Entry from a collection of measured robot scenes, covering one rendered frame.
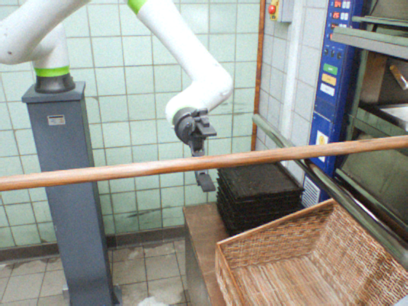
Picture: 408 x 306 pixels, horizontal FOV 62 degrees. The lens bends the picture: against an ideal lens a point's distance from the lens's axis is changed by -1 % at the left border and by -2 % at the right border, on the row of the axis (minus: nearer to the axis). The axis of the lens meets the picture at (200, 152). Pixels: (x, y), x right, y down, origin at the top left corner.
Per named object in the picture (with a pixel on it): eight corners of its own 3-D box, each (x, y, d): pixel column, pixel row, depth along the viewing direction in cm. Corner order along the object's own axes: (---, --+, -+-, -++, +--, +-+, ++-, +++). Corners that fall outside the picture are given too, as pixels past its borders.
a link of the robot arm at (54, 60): (20, 76, 123) (8, 20, 115) (52, 68, 136) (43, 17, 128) (48, 79, 118) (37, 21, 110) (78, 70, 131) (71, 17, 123)
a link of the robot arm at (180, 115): (170, 138, 101) (168, 108, 97) (208, 135, 103) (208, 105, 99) (173, 146, 95) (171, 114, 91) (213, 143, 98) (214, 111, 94)
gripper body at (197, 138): (205, 113, 94) (213, 124, 85) (205, 141, 97) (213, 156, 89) (177, 115, 92) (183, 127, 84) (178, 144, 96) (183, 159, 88)
